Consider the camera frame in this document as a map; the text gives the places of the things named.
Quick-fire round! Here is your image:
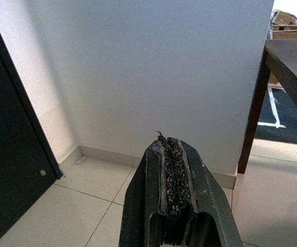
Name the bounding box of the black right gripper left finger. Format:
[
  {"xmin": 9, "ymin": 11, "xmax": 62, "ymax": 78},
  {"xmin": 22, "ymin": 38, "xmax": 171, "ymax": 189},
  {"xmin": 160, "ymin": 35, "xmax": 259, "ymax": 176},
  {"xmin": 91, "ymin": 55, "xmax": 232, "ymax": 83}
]
[{"xmin": 119, "ymin": 137, "xmax": 179, "ymax": 247}]

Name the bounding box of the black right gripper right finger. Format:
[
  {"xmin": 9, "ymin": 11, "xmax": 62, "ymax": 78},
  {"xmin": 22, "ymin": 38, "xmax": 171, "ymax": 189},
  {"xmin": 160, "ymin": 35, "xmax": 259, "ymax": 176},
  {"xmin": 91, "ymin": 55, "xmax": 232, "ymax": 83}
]
[{"xmin": 167, "ymin": 137, "xmax": 243, "ymax": 247}]

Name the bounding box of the dark blue rug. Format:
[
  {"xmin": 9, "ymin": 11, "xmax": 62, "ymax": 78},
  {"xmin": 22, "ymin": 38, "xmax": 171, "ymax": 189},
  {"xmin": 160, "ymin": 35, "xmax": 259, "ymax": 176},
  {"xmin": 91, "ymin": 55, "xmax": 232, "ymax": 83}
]
[{"xmin": 255, "ymin": 87, "xmax": 297, "ymax": 147}]

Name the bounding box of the dark wooden table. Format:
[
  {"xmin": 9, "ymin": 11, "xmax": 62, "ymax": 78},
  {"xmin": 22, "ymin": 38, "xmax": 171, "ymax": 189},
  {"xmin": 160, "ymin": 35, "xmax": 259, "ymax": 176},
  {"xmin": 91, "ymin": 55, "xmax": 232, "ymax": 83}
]
[{"xmin": 237, "ymin": 38, "xmax": 297, "ymax": 174}]

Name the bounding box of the large brown cardboard box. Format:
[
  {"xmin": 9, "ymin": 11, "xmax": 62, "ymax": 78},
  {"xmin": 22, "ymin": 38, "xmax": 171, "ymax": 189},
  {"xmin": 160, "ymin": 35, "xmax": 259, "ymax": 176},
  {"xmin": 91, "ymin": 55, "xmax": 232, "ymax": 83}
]
[{"xmin": 271, "ymin": 23, "xmax": 297, "ymax": 40}]

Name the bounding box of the small brown cardboard box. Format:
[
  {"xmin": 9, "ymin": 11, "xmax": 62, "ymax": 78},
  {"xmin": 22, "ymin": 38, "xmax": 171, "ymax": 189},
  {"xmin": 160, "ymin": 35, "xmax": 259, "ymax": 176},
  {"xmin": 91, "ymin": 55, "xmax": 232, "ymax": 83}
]
[{"xmin": 272, "ymin": 9, "xmax": 297, "ymax": 26}]

